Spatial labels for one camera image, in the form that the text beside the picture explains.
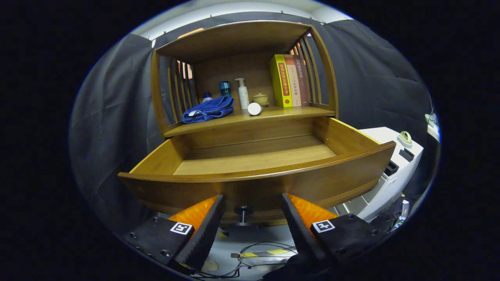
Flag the wooden cabinet frame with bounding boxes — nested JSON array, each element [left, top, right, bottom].
[[150, 20, 339, 139]]

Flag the orange beige book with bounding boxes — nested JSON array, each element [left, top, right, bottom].
[[284, 54, 302, 107]]

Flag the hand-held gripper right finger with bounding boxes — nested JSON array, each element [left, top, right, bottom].
[[281, 192, 389, 266]]

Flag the yellow black floor tape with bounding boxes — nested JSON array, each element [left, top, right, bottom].
[[230, 248, 299, 259]]

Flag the yellow book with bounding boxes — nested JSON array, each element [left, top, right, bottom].
[[270, 54, 293, 108]]

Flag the black drawer knob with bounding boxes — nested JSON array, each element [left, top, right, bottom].
[[234, 206, 254, 227]]

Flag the wooden drawer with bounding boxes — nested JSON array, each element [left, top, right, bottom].
[[118, 116, 396, 227]]

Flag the brown book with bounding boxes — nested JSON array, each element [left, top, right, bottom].
[[293, 55, 311, 106]]

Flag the white object on wall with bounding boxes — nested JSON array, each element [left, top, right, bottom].
[[425, 111, 440, 141]]

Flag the black floor cables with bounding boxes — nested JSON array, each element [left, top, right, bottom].
[[191, 241, 299, 278]]

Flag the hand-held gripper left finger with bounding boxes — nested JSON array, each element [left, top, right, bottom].
[[123, 194, 226, 272]]

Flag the white appliance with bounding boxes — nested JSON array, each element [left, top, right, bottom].
[[336, 127, 424, 222]]

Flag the wooden countertop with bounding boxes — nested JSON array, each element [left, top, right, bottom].
[[164, 105, 336, 138]]

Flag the white pump bottle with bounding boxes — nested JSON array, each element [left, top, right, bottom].
[[235, 78, 250, 110]]

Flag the blue towel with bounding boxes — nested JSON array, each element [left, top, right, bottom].
[[181, 96, 235, 124]]

